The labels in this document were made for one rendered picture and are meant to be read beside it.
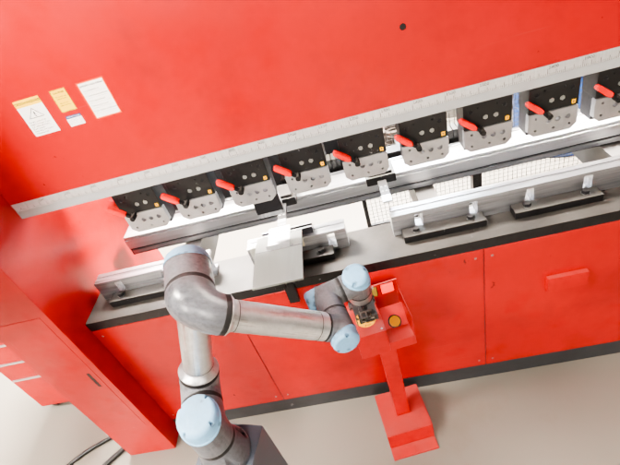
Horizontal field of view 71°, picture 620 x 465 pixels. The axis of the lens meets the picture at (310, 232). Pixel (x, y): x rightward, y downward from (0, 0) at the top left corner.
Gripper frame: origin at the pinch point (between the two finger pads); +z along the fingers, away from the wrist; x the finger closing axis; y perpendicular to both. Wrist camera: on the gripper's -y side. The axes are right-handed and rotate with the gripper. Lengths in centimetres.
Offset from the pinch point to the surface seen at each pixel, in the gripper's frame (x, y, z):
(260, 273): -30.2, -19.8, -12.3
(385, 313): 7.4, -0.3, 8.6
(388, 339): 5.4, 9.4, 8.6
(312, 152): -1, -43, -37
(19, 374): -185, -47, 63
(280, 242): -21.6, -32.6, -7.8
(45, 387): -180, -41, 77
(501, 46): 59, -42, -56
